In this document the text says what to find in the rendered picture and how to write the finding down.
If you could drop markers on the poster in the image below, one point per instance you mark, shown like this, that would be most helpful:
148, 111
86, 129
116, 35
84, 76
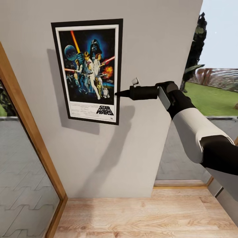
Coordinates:
89, 55

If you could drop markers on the door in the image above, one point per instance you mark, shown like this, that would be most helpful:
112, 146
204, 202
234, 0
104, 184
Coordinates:
32, 197

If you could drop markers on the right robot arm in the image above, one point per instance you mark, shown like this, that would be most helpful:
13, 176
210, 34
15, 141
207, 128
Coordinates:
203, 142

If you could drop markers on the fixed window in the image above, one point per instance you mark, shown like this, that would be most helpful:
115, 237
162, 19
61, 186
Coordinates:
210, 79

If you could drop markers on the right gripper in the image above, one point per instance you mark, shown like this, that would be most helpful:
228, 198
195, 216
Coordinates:
138, 93

